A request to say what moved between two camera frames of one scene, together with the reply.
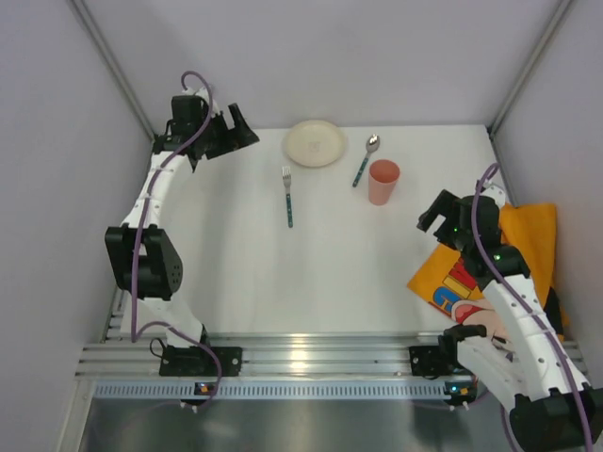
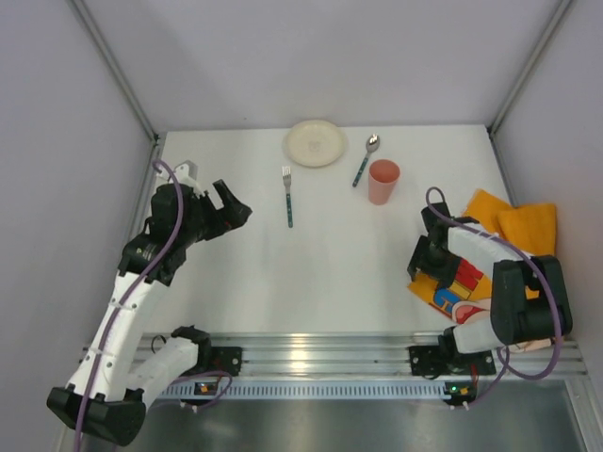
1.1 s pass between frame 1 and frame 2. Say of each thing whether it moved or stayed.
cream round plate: stayed
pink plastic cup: stayed
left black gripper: moved
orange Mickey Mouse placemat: stayed
